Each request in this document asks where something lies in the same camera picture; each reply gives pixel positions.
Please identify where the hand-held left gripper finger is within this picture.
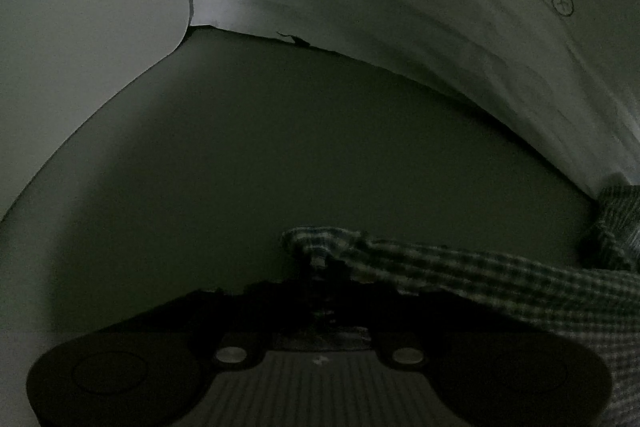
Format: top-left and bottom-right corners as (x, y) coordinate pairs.
(320, 257), (506, 366)
(135, 257), (320, 366)

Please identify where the plaid shirt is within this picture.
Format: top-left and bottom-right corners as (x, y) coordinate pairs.
(280, 184), (640, 427)

